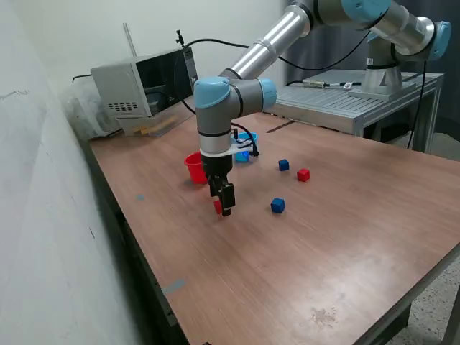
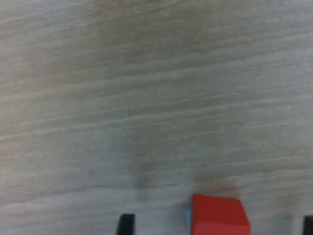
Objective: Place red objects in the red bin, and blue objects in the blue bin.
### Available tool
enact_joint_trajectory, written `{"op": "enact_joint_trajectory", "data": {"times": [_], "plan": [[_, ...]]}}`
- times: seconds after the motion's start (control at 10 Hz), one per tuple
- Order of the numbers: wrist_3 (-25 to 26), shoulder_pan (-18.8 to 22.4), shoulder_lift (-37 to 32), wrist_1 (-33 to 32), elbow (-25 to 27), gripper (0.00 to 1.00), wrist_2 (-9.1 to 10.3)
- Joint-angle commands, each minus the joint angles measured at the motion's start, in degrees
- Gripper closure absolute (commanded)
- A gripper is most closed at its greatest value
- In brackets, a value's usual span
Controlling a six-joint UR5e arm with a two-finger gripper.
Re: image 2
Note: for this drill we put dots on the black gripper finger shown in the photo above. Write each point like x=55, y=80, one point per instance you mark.
x=126, y=225
x=308, y=226

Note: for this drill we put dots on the red cube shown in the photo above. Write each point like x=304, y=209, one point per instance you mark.
x=220, y=218

